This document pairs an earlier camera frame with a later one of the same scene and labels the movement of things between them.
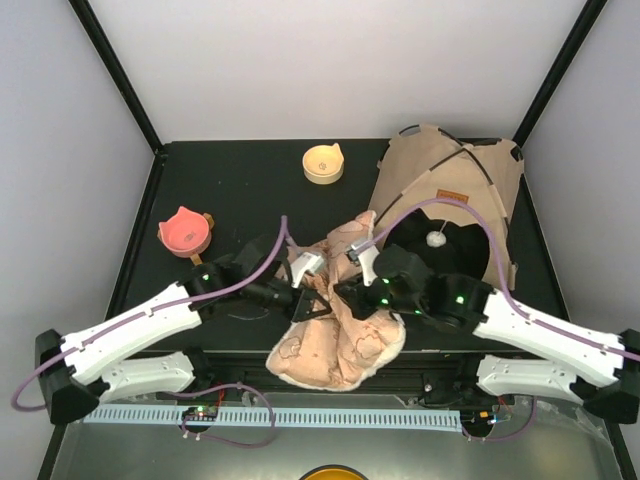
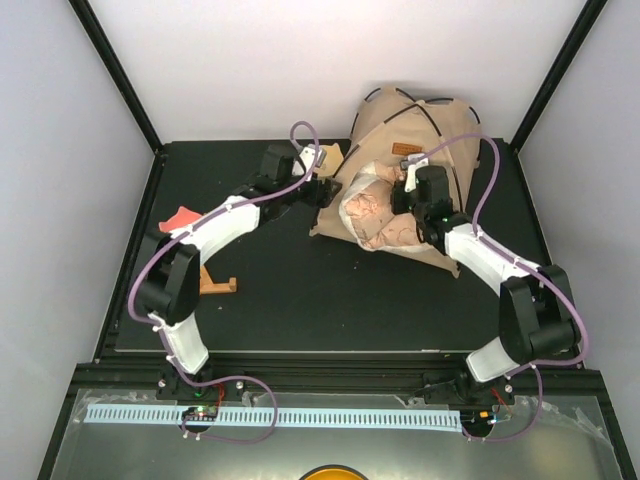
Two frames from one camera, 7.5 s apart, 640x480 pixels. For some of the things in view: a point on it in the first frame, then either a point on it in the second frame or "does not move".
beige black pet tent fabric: [424, 163] to [392, 127]
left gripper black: [302, 311] to [325, 197]
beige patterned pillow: [335, 350] to [366, 207]
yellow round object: [333, 472] does not move
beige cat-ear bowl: [323, 164] does not move
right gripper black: [355, 298] to [398, 205]
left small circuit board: [200, 413] does not move
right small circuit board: [481, 417] does not move
